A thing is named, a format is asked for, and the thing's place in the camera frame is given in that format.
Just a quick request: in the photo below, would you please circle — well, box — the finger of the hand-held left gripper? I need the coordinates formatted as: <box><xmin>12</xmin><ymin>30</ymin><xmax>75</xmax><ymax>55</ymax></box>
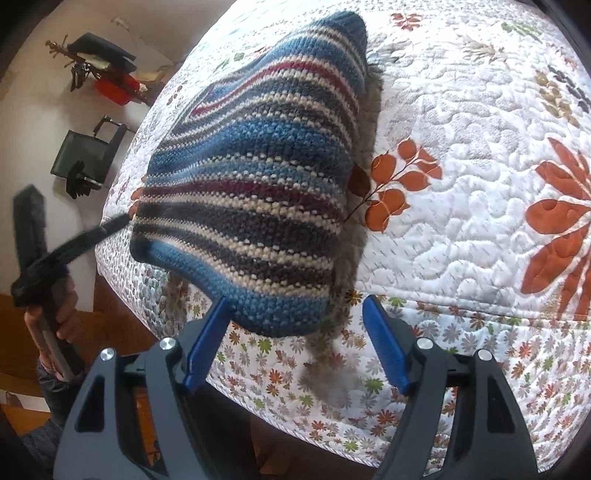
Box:
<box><xmin>12</xmin><ymin>184</ymin><xmax>51</xmax><ymax>261</ymax></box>
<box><xmin>28</xmin><ymin>213</ymin><xmax>136</xmax><ymax>278</ymax></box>

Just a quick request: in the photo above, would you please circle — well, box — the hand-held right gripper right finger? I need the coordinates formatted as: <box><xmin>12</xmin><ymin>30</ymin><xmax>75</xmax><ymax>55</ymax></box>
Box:
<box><xmin>362</xmin><ymin>298</ymin><xmax>541</xmax><ymax>480</ymax></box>

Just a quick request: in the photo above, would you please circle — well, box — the floral quilted bedspread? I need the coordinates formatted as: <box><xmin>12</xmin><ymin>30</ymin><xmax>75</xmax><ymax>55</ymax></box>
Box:
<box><xmin>95</xmin><ymin>0</ymin><xmax>591</xmax><ymax>468</ymax></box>

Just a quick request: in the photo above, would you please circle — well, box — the person's left hand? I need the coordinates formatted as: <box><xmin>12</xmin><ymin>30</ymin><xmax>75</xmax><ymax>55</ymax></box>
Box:
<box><xmin>24</xmin><ymin>272</ymin><xmax>83</xmax><ymax>372</ymax></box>

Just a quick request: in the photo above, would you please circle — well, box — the red hanging bag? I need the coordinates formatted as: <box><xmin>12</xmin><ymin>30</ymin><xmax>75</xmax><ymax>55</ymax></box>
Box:
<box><xmin>93</xmin><ymin>76</ymin><xmax>140</xmax><ymax>106</ymax></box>

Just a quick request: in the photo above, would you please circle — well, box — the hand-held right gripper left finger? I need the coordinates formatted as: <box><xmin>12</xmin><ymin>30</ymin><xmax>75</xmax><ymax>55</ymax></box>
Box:
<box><xmin>53</xmin><ymin>295</ymin><xmax>232</xmax><ymax>480</ymax></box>

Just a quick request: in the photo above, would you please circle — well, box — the striped knitted sweater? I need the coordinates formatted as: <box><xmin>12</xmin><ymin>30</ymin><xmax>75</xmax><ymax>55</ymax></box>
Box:
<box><xmin>129</xmin><ymin>10</ymin><xmax>370</xmax><ymax>340</ymax></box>

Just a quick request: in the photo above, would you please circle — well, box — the person's left forearm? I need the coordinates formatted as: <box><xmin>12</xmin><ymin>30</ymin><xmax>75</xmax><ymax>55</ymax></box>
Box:
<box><xmin>34</xmin><ymin>357</ymin><xmax>88</xmax><ymax>432</ymax></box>

